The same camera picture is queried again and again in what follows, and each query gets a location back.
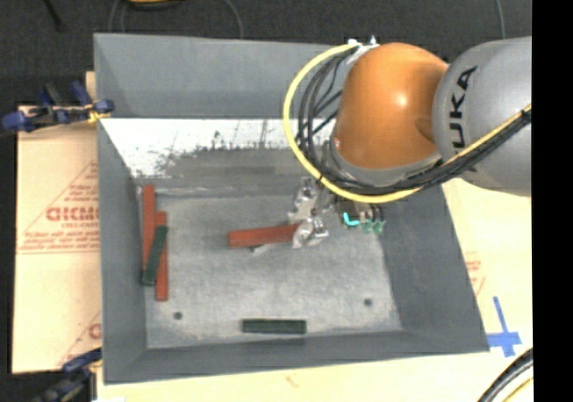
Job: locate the dark green flat block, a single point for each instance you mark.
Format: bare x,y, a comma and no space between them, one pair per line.
154,254
274,326

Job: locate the red-brown block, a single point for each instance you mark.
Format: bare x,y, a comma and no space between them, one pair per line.
148,221
163,275
262,236

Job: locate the brown cardboard board red print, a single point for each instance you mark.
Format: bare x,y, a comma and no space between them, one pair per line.
53,257

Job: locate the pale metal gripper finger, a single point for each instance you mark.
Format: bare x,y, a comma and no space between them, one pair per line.
314,231
302,205

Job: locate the grey metal bin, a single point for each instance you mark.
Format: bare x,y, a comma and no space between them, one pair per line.
250,284

